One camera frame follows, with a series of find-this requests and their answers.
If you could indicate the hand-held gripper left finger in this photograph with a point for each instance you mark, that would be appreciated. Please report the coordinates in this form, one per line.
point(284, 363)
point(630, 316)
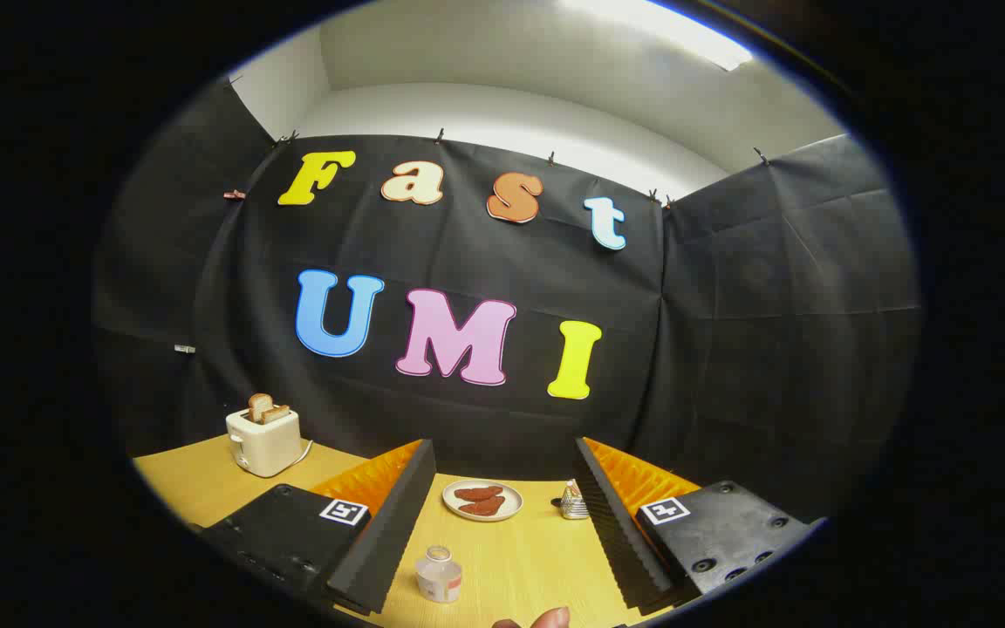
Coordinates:
point(398, 523)

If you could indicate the clear juice bottle white label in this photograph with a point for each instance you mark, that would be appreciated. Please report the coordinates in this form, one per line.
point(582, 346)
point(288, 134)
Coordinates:
point(439, 577)

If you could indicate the small clear glass container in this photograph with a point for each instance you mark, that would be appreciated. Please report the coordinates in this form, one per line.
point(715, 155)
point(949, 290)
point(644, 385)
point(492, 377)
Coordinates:
point(574, 503)

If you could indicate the red food piece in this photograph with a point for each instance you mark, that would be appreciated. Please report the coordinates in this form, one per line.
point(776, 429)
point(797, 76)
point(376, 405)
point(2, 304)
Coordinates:
point(478, 493)
point(483, 507)

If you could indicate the small white plate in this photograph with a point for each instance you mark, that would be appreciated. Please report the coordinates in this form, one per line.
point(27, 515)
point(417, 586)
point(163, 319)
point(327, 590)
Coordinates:
point(511, 501)

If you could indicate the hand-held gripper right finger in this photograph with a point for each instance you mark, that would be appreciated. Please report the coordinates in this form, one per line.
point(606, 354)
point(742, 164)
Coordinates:
point(616, 523)

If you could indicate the wooden table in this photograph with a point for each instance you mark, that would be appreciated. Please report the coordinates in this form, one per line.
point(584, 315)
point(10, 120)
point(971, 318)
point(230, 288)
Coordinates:
point(520, 567)

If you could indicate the toasted bread slice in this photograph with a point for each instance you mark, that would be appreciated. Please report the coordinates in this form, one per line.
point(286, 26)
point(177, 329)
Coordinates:
point(259, 407)
point(276, 413)

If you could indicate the cream toaster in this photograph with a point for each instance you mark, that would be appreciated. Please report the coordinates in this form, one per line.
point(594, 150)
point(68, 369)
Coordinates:
point(263, 445)

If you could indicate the black backdrop cloth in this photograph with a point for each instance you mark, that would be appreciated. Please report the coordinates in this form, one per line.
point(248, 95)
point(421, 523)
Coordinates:
point(468, 253)

